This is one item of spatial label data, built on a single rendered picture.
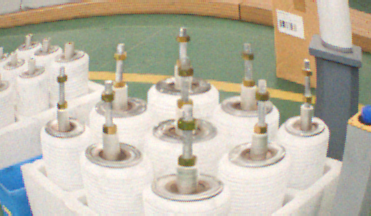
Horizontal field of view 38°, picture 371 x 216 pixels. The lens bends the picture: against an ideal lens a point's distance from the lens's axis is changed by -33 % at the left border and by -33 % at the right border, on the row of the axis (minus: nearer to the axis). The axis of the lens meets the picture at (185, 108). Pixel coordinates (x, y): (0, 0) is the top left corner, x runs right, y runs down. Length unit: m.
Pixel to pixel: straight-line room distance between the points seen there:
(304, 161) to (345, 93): 0.34
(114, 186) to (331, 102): 0.54
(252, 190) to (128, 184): 0.14
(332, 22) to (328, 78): 0.12
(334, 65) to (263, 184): 0.45
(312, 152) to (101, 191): 0.29
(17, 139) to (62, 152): 0.28
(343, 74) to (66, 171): 0.57
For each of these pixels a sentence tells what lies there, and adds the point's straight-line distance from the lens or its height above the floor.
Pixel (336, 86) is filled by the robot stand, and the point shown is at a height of 0.23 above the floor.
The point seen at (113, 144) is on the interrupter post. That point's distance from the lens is 0.84.
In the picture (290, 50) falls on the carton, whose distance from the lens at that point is 1.98.
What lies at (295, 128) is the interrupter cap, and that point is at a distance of 0.94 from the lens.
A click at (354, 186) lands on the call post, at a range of 0.81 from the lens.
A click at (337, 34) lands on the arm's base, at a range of 1.22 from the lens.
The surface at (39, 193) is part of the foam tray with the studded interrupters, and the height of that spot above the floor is 0.15.
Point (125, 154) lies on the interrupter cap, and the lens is 0.86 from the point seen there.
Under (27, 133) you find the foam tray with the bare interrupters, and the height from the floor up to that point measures 0.16.
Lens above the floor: 0.58
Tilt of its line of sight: 19 degrees down
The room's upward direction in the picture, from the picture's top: straight up
